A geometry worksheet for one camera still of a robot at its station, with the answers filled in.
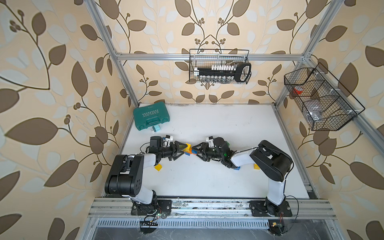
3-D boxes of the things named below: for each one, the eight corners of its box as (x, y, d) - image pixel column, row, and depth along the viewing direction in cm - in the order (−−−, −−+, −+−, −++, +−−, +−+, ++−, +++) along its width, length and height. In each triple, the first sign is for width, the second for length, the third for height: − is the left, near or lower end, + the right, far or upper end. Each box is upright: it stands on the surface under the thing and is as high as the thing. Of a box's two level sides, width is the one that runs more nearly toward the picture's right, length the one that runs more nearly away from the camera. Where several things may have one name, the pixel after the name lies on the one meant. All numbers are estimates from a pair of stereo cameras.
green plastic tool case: (137, 131, 106) (135, 127, 102) (134, 112, 117) (132, 108, 114) (170, 121, 112) (169, 117, 108) (164, 105, 123) (163, 100, 119)
